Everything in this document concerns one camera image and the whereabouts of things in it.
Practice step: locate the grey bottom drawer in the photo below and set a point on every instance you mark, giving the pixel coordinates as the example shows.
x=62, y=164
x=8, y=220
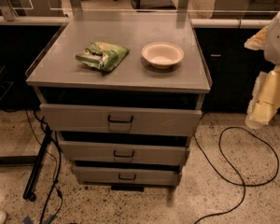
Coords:
x=126, y=176

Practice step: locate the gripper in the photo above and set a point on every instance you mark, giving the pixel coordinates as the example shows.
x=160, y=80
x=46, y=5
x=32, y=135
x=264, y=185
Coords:
x=278, y=41

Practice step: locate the green snack bag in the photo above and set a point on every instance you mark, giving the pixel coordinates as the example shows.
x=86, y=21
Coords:
x=103, y=56

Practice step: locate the grey drawer cabinet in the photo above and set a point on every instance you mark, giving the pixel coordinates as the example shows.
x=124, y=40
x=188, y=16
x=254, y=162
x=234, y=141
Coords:
x=60, y=79

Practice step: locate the white paper bowl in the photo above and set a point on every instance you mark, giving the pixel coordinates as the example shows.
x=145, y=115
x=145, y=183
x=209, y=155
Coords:
x=162, y=55

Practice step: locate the grey top drawer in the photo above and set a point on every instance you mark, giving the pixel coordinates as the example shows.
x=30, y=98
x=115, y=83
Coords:
x=111, y=119

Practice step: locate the black table leg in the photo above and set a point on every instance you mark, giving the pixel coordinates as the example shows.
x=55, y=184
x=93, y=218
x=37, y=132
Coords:
x=30, y=186

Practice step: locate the white horizontal rail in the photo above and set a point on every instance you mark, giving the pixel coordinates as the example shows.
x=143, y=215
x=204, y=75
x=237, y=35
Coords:
x=233, y=23

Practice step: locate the grey drawer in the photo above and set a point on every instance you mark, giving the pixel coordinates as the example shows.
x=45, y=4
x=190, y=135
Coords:
x=109, y=152
x=126, y=176
x=111, y=119

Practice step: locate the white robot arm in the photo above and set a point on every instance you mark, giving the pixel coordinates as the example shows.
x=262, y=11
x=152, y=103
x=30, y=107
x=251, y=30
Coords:
x=272, y=41

